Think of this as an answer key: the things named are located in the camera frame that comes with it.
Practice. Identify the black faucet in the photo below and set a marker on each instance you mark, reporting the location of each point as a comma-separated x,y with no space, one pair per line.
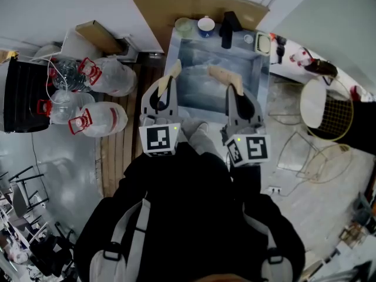
227,31

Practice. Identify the pale green soap dish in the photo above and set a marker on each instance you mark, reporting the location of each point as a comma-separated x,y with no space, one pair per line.
262,43

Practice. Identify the black folding chairs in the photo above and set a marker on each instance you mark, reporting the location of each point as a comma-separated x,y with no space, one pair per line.
26,210

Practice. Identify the blue cup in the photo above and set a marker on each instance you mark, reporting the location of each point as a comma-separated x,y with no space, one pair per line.
206,27

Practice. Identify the black bag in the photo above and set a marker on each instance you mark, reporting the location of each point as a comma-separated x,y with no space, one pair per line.
321,67

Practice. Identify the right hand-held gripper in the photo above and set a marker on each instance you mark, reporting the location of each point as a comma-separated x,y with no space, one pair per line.
249,128

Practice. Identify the red and white printed sheet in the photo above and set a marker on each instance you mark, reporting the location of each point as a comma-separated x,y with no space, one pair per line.
293,54

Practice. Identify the person's right forearm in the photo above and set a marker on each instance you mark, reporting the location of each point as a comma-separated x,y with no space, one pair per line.
245,178

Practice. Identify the large brown cardboard sheet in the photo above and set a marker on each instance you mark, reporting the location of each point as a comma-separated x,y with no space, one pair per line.
191,4

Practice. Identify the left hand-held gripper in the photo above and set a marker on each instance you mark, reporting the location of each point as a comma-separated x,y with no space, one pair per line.
160,113

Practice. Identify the person's black jacket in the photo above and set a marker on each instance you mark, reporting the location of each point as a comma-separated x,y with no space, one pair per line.
188,210

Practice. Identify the small round white cap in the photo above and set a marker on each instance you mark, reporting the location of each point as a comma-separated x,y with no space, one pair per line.
248,38

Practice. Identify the white board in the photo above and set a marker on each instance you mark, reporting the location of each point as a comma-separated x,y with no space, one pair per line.
79,44

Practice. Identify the black plastic crate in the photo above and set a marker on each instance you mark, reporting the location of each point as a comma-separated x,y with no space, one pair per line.
26,95

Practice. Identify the person's grey trousers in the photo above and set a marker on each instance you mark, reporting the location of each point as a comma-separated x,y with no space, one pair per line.
198,140

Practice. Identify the wooden plank pallet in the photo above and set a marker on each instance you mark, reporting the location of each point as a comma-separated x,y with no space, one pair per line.
117,151

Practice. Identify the crumpled clear water jug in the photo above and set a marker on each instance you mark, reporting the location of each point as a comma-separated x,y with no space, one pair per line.
69,75

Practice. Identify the long brown cardboard box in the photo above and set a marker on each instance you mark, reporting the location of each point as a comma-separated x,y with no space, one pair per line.
98,35

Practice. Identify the pale green translucent cup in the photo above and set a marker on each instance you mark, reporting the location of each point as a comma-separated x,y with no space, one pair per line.
183,26

